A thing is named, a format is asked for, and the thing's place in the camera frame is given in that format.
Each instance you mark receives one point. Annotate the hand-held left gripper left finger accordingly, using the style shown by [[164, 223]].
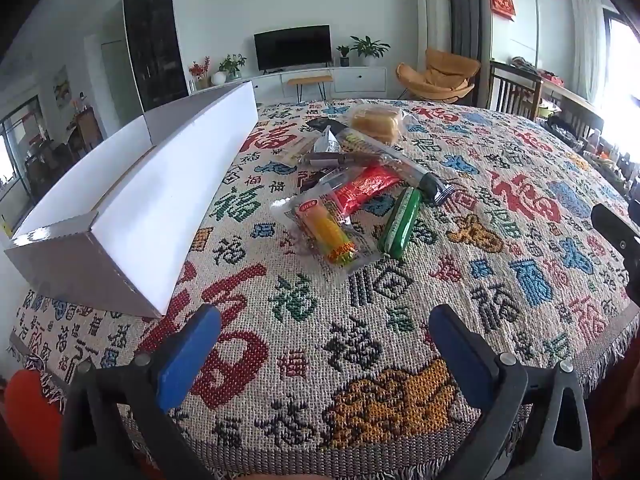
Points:
[[185, 355]]

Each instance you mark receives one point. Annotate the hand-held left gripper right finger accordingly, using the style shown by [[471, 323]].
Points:
[[462, 355]]

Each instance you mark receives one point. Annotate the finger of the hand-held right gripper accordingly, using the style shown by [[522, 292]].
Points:
[[620, 235]]

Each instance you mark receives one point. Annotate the green sausage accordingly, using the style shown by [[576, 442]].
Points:
[[400, 220]]

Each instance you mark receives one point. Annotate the white cardboard box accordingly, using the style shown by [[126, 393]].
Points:
[[175, 185]]

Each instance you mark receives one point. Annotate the yellow corn sausage packet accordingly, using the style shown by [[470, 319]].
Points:
[[325, 230]]

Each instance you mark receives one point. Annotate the red snack packet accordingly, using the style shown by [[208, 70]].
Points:
[[365, 187]]

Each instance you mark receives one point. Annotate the long dark snack packet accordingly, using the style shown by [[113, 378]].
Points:
[[395, 162]]

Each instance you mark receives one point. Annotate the beige snack bar packet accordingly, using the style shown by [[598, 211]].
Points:
[[295, 152]]

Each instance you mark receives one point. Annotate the dark brown chocolate bar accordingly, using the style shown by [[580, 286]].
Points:
[[322, 159]]

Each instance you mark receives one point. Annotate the clear bread packet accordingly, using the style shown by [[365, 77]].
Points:
[[375, 122]]

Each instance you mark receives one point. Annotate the white triangular pouch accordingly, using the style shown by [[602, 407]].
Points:
[[330, 142]]

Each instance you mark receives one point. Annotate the printed blanket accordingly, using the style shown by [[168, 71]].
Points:
[[320, 410]]

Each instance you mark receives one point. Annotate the cluttered wooden table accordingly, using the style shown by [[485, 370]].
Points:
[[570, 92]]

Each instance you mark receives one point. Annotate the red cloth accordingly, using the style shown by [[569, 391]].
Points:
[[30, 425]]

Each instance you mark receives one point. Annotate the dark wooden chair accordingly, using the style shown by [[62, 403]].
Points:
[[515, 92]]

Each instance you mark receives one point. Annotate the white sheer curtain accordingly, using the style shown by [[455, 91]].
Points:
[[587, 35]]

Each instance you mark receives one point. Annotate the orange lounge chair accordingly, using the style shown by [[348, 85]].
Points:
[[440, 77]]

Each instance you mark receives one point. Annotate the wooden dining chair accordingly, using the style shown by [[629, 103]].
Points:
[[87, 130]]

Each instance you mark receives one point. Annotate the glass balcony door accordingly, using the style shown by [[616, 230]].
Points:
[[20, 145]]

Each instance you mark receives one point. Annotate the grey curtain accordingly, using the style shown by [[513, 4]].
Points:
[[467, 10]]

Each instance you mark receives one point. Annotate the white round vase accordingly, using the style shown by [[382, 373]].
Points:
[[218, 78]]

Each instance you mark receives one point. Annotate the white door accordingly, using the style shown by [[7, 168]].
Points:
[[117, 80]]

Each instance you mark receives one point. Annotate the covered standing air conditioner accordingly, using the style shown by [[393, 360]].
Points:
[[432, 20]]

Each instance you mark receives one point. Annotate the red flowers in vase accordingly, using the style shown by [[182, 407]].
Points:
[[198, 67]]

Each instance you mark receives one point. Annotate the white television cabinet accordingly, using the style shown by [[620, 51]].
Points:
[[360, 80]]

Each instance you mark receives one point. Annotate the bushy potted plant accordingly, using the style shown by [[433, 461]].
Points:
[[232, 65]]

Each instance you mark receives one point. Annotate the wooden stool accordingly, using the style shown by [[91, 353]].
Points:
[[310, 79]]

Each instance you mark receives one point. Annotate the black display cabinet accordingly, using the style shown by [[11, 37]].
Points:
[[155, 45]]

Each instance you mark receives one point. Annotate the large potted plant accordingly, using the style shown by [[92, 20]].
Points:
[[370, 47]]

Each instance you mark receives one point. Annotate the small potted plant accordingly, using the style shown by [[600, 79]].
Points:
[[343, 52]]

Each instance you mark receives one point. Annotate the black television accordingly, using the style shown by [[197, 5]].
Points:
[[292, 47]]

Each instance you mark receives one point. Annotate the red wall hanging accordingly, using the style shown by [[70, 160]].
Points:
[[502, 0]]

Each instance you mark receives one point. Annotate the wall painting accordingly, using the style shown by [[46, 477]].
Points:
[[61, 87]]

